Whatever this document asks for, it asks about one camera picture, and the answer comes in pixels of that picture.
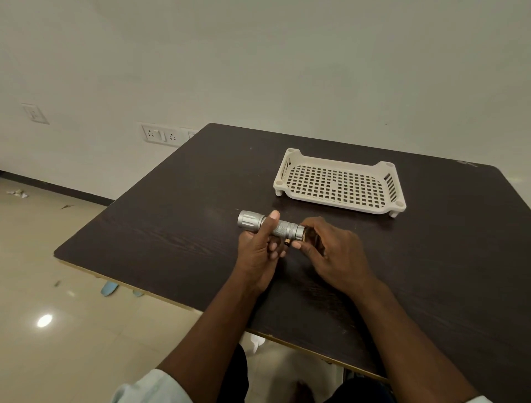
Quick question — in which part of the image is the person's left hand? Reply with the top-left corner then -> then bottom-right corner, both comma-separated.
234,210 -> 288,292

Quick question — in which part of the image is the white wall socket switch panel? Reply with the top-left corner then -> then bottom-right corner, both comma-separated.
139,122 -> 183,148

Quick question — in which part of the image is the white perforated plastic tray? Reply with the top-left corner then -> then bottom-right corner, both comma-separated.
273,148 -> 407,218

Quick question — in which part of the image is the person's right forearm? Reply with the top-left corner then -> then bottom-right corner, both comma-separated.
352,277 -> 482,403

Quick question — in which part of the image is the silver metal flashlight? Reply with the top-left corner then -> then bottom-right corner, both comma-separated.
237,210 -> 307,242

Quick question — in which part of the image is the white crumpled paper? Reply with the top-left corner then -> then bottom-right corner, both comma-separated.
241,332 -> 267,354

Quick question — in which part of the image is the person's left forearm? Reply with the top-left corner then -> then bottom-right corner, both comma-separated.
157,284 -> 272,393

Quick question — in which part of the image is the white shirt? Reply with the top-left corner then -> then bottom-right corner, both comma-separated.
111,369 -> 495,403

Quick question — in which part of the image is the white wall outlet plate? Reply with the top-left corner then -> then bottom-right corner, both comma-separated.
21,103 -> 50,125

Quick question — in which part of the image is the person's right hand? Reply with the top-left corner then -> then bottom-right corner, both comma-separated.
291,217 -> 378,296

